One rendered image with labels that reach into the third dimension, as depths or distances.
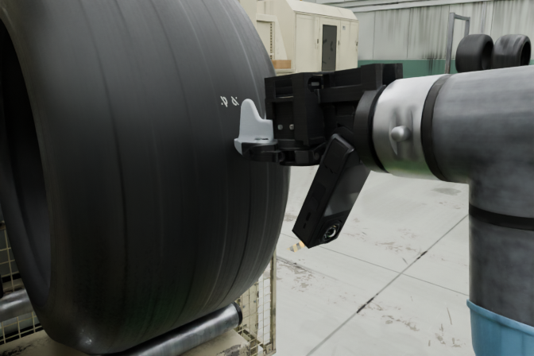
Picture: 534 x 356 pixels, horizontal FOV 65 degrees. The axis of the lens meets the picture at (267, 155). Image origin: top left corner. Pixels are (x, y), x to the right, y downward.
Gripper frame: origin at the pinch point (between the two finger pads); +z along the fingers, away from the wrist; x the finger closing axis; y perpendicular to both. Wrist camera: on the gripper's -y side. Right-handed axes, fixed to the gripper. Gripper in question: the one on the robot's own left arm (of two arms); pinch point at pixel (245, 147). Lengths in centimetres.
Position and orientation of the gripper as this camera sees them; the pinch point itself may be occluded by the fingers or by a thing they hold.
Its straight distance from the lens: 48.7
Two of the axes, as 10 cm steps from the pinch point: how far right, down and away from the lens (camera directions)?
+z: -6.3, -0.5, 7.7
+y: -0.8, -9.9, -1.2
